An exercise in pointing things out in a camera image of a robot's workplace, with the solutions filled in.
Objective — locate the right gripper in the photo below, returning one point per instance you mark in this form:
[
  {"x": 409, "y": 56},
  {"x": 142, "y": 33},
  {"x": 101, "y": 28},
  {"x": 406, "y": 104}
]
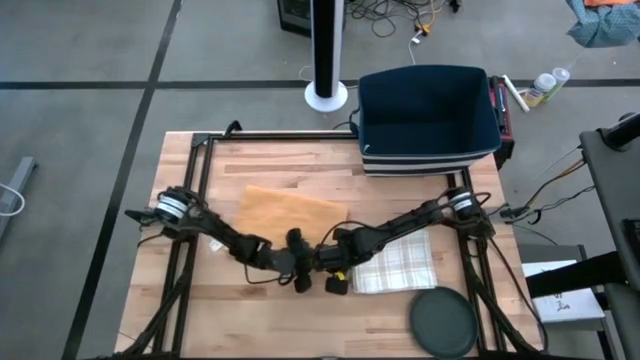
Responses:
[{"x": 350, "y": 247}]

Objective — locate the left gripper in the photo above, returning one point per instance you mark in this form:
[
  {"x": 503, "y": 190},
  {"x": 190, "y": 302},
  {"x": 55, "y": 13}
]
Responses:
[{"x": 295, "y": 260}]

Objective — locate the yellow towel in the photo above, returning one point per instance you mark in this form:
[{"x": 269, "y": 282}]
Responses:
[{"x": 285, "y": 210}]

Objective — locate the white cloth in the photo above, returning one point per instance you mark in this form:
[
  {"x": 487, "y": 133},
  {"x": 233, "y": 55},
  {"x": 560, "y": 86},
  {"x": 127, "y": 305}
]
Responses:
[{"x": 400, "y": 270}]

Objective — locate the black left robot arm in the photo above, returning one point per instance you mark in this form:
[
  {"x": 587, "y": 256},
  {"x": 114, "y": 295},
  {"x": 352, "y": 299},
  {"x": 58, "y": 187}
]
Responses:
[{"x": 220, "y": 232}]

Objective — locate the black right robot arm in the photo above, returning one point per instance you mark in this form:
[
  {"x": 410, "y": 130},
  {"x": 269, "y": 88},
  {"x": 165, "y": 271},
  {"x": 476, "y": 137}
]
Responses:
[{"x": 425, "y": 215}]

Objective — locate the dark green round plate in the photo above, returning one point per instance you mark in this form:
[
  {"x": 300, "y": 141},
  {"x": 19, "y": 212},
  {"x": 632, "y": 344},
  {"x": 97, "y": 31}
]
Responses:
[{"x": 444, "y": 321}]

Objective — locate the navy white striped fabric bin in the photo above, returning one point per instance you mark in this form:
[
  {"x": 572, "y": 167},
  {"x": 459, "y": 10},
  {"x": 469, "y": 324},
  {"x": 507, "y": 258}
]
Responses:
[{"x": 425, "y": 110}]

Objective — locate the white black tower fan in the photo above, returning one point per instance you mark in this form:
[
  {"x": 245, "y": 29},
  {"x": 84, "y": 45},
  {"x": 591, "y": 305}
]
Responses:
[{"x": 325, "y": 50}]

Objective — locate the red black tool case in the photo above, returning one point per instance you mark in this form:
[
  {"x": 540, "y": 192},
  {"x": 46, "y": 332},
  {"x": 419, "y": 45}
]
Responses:
[{"x": 505, "y": 115}]

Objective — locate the white printed box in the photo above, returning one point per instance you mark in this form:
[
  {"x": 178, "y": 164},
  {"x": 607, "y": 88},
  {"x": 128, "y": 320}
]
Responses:
[{"x": 565, "y": 305}]

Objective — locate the white plastic tube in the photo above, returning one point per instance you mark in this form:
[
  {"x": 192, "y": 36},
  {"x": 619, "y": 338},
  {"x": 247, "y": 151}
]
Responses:
[{"x": 515, "y": 92}]

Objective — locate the black padded bar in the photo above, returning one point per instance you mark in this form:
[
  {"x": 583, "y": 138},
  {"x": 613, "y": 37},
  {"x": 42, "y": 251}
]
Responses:
[{"x": 575, "y": 275}]

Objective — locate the yellow power plug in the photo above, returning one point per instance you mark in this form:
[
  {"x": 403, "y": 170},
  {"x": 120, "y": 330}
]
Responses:
[{"x": 424, "y": 28}]

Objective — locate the black box on floor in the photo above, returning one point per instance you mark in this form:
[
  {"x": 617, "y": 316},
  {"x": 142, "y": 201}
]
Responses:
[{"x": 295, "y": 17}]

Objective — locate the grey equipment cart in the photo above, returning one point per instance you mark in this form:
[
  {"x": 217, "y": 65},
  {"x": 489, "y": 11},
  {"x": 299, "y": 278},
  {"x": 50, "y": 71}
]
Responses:
[{"x": 615, "y": 200}]

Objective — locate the green bottle white cap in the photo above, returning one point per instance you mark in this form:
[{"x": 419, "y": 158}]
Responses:
[{"x": 560, "y": 76}]

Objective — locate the grey floor bar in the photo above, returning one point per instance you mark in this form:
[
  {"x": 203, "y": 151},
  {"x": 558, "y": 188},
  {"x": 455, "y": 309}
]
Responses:
[{"x": 20, "y": 190}]

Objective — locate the teal patterned cloth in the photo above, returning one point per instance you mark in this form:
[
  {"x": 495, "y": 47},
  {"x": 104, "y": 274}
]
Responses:
[{"x": 610, "y": 27}]

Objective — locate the orange cloth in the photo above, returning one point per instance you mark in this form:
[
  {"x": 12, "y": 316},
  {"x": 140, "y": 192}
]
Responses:
[{"x": 605, "y": 2}]

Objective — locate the black metal table rail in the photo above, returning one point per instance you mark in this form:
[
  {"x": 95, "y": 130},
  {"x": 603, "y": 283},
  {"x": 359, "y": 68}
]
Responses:
[{"x": 300, "y": 135}]

